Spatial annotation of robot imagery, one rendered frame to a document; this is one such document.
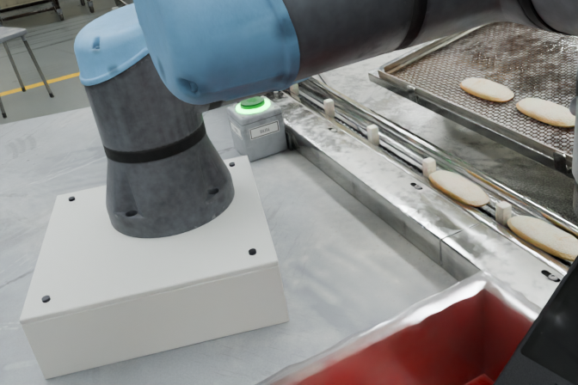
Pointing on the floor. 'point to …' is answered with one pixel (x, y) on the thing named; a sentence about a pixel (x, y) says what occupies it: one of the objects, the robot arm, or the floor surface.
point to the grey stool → (13, 60)
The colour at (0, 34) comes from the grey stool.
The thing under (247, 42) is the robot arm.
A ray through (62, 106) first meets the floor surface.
